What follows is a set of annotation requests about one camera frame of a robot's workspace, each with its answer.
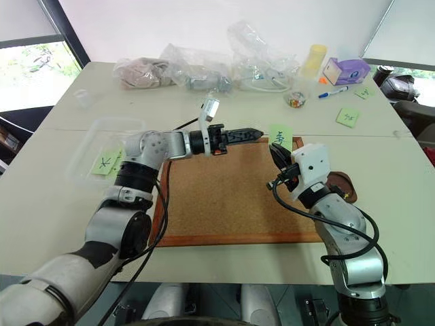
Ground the plastic bag with grey parts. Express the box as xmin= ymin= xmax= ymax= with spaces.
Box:
xmin=159 ymin=43 xmax=235 ymax=93

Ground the silver rounded robot leg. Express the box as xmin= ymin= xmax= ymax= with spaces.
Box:
xmin=240 ymin=284 xmax=283 ymax=326
xmin=141 ymin=283 xmax=190 ymax=321

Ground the plastic bag with pink cloth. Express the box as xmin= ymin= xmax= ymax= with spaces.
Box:
xmin=112 ymin=56 xmax=177 ymax=91

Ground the small clear plastic cup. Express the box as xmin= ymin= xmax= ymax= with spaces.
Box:
xmin=74 ymin=88 xmax=92 ymax=110

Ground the clear jar of colourful pushpins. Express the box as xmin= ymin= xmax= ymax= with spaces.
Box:
xmin=283 ymin=86 xmax=311 ymax=109

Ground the yellow cylindrical container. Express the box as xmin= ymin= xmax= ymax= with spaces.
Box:
xmin=299 ymin=43 xmax=328 ymax=79

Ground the dark seat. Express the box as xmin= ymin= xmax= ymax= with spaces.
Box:
xmin=0 ymin=105 xmax=55 ymax=170

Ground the small brown tray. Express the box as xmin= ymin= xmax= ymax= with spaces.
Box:
xmin=325 ymin=171 xmax=360 ymax=204

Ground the cork board with wooden frame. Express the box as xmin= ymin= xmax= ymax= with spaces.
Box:
xmin=149 ymin=135 xmax=324 ymax=248

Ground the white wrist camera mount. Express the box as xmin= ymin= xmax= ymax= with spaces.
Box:
xmin=290 ymin=142 xmax=332 ymax=202
xmin=198 ymin=97 xmax=220 ymax=158

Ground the blue and white marker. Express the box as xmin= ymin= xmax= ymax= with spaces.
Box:
xmin=317 ymin=86 xmax=349 ymax=100

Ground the green sticky note with writing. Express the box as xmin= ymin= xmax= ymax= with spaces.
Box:
xmin=335 ymin=107 xmax=361 ymax=128
xmin=90 ymin=149 xmax=120 ymax=177
xmin=353 ymin=86 xmax=375 ymax=101
xmin=268 ymin=122 xmax=295 ymax=152

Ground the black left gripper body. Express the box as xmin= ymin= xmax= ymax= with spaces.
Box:
xmin=207 ymin=124 xmax=230 ymax=157

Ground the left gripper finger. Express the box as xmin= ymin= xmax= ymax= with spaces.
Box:
xmin=226 ymin=127 xmax=265 ymax=137
xmin=226 ymin=133 xmax=265 ymax=144

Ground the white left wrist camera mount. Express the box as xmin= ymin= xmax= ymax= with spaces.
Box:
xmin=198 ymin=97 xmax=220 ymax=158

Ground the black window frame post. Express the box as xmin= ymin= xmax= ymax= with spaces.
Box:
xmin=36 ymin=0 xmax=91 ymax=71

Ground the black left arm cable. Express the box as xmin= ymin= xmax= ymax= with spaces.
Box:
xmin=97 ymin=117 xmax=200 ymax=326

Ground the purple and white box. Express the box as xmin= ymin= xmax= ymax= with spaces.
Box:
xmin=322 ymin=56 xmax=371 ymax=86

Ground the black chair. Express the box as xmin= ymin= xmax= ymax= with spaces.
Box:
xmin=372 ymin=64 xmax=435 ymax=167

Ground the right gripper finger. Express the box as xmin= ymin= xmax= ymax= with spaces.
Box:
xmin=273 ymin=143 xmax=294 ymax=167
xmin=269 ymin=144 xmax=290 ymax=170

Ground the plastic bag with white cable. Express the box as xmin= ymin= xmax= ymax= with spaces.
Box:
xmin=226 ymin=20 xmax=302 ymax=93

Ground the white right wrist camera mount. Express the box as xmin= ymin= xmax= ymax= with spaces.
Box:
xmin=290 ymin=142 xmax=332 ymax=202

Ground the clear plastic box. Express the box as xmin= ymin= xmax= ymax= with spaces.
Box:
xmin=64 ymin=117 xmax=147 ymax=189

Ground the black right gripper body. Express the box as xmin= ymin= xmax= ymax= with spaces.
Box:
xmin=278 ymin=162 xmax=304 ymax=193

